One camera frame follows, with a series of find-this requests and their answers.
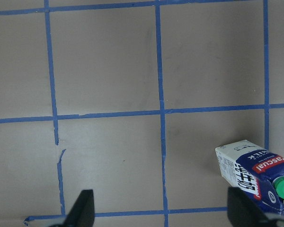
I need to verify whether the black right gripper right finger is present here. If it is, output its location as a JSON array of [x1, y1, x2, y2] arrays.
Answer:
[[227, 187, 284, 227]]

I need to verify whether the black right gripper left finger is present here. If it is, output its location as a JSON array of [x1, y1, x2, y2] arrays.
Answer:
[[50, 189, 95, 227]]

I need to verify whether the blue white milk carton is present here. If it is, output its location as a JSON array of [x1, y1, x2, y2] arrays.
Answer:
[[215, 140, 284, 216]]

